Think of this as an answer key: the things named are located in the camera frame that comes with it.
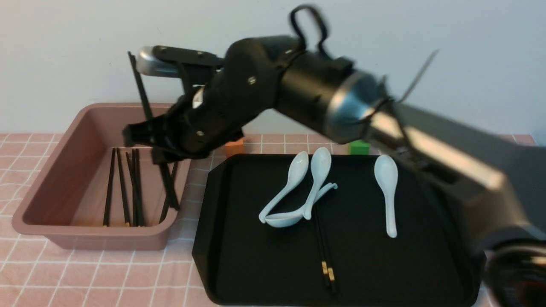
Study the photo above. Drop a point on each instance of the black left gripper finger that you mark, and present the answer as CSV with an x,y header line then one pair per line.
x,y
138,134

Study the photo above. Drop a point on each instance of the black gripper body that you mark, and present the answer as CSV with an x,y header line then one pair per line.
x,y
230,101

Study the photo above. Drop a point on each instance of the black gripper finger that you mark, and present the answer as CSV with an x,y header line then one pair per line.
x,y
162,157

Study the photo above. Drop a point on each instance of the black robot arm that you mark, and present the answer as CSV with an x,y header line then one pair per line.
x,y
195,102

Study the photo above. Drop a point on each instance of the orange cube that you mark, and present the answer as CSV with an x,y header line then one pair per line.
x,y
234,148

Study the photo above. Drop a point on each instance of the pink plastic bin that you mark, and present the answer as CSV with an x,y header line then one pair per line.
x,y
66,201

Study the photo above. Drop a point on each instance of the left white ceramic spoon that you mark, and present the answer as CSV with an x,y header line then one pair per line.
x,y
296,173

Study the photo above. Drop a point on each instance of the white ceramic spoon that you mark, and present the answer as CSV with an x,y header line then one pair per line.
x,y
296,173
386,175

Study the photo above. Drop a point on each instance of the upper middle white spoon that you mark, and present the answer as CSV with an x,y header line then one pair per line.
x,y
320,167

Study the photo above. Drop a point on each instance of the lower middle white spoon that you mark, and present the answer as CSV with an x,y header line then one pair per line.
x,y
286,219

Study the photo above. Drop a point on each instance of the black serving tray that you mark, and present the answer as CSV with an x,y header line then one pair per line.
x,y
244,262

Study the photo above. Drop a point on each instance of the green cube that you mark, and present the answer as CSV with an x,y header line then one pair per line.
x,y
359,147

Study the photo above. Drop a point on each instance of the gold-tipped black chopstick left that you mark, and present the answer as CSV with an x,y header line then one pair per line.
x,y
323,261

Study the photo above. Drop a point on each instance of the gold-tipped black chopstick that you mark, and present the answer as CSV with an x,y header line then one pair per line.
x,y
328,257
323,261

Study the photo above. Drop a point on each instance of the right white ceramic spoon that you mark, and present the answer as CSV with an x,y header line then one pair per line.
x,y
386,175

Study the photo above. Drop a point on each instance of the gold-tipped black chopstick right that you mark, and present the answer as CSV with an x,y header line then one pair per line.
x,y
328,257

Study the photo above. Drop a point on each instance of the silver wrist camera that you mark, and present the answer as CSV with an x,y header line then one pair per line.
x,y
164,61

